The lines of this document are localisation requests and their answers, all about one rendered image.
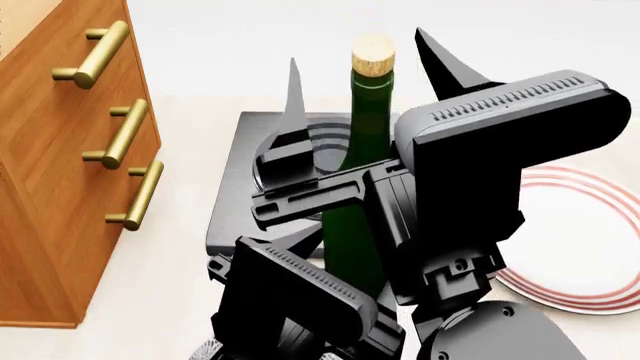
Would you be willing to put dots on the grey square stove burner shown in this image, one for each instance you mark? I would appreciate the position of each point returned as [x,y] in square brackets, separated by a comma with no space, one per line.
[235,187]

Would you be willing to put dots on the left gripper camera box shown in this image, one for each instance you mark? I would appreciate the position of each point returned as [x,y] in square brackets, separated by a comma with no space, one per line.
[310,285]

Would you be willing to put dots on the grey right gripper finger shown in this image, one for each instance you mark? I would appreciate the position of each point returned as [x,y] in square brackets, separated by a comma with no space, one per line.
[292,112]

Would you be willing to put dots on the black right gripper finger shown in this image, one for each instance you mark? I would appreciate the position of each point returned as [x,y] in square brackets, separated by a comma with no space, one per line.
[440,71]
[310,245]

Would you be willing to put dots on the wooden cabinet with drawers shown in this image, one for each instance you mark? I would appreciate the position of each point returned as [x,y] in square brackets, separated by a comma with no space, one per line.
[40,157]

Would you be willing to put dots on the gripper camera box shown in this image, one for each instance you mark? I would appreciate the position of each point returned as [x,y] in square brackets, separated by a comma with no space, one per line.
[310,285]
[480,150]

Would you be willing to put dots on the white plate with red rings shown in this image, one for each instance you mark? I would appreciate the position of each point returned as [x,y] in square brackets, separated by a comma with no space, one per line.
[570,240]

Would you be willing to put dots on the green wine bottle with cork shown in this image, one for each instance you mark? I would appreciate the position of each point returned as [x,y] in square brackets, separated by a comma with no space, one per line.
[367,123]

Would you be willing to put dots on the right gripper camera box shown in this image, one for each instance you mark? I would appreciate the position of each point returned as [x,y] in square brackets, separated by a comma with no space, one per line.
[480,150]

